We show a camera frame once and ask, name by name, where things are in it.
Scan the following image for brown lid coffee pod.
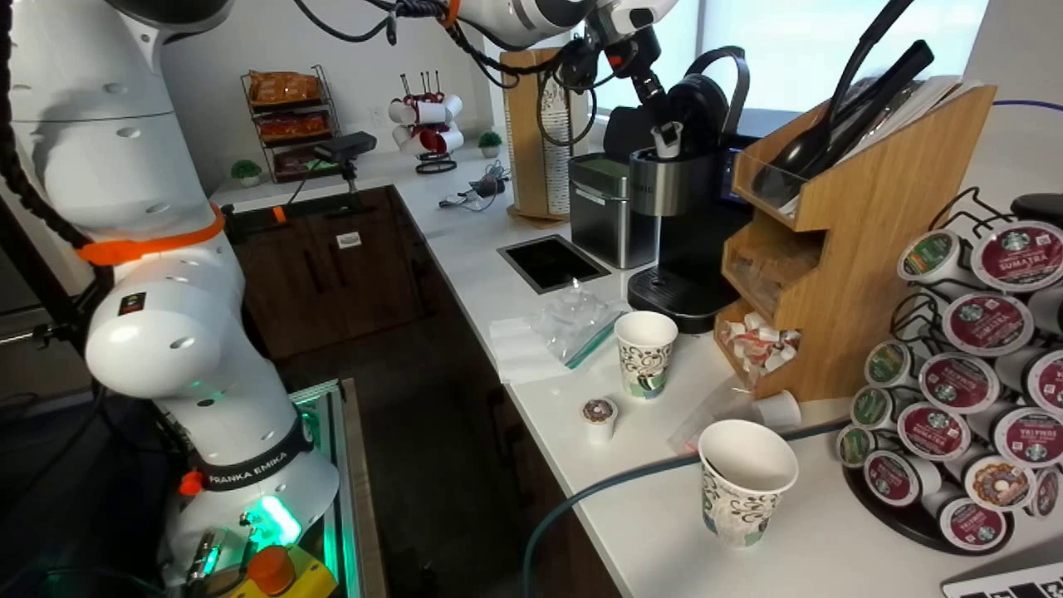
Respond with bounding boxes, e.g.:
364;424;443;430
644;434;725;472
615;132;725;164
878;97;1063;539
577;396;624;446

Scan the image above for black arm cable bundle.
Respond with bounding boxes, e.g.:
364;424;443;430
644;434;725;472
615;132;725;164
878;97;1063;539
293;0;602;147

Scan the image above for black kitchen tongs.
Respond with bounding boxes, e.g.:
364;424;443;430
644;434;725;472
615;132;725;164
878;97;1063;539
750;37;939;209

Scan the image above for black wire pod carousel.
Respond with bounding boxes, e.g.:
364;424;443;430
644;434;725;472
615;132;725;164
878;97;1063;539
835;187;1063;558

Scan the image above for yellow emergency stop button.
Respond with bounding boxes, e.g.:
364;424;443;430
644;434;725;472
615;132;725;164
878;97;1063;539
226;541;341;598

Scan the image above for steel framed counter trash opening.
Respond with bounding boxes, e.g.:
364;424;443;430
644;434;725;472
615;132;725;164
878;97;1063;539
496;234;611;296

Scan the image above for wire snack rack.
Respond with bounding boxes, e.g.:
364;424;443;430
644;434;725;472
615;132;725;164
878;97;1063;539
238;66;338;184

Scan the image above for pile of creamer cups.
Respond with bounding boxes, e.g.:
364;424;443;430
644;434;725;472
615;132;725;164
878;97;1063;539
725;310;805;381

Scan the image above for stainless steel lidded bin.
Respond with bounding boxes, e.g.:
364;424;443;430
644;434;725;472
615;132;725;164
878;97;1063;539
563;150;657;272

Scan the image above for patterned paper cup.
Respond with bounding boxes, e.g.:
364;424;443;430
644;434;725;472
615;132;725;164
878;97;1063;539
611;310;682;401
693;417;805;551

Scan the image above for clear plastic zip bag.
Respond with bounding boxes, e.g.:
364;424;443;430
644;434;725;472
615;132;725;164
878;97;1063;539
489;280;634;387

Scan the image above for wooden cup dispenser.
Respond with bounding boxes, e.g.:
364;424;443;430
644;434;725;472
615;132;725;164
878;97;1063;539
502;44;577;224

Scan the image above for white coffee pod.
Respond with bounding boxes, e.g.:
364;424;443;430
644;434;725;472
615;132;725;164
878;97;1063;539
647;118;686;165

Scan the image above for orange lid coffee pod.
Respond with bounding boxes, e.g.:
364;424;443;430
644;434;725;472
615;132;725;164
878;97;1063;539
961;451;1038;516

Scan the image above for mug rack with mugs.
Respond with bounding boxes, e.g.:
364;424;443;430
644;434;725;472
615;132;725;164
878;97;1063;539
385;66;468;160

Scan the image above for black silver Keurig coffee maker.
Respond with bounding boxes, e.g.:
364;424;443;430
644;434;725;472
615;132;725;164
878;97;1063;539
602;44;756;334

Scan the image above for black charger cable tangle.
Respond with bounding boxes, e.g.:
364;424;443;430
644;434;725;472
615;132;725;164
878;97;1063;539
436;164;510;216

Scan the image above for black long handled utensil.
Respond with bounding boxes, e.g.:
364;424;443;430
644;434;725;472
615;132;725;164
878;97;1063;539
823;0;915;128

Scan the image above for thin black cable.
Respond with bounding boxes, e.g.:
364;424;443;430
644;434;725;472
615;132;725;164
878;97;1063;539
518;417;851;598

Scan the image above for stack of paper cups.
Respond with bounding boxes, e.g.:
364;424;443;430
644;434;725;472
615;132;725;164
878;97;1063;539
537;61;573;220

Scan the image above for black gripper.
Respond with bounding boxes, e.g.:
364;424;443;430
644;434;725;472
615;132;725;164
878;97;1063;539
588;16;671;110

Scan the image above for black camera on stand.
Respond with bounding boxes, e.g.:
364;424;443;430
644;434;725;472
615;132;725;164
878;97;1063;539
312;130;382;187

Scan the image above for red lid coffee pod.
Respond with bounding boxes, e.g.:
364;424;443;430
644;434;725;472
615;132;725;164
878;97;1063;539
970;216;1063;296
1027;467;1063;523
912;350;1002;417
892;399;975;467
938;495;1012;556
861;450;923;512
1022;346;1063;422
939;288;1037;358
991;405;1063;472

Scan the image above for green lid coffee pod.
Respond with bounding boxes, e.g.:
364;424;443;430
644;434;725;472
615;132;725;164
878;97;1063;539
892;226;962;288
861;335;915;393
848;381;899;433
835;422;878;472

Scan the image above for dark wood cabinet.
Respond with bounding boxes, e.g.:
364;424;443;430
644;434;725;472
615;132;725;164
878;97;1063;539
211;184;446;361

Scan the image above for wooden condiment organizer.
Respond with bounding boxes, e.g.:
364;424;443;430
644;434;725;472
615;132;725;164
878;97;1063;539
711;76;998;405

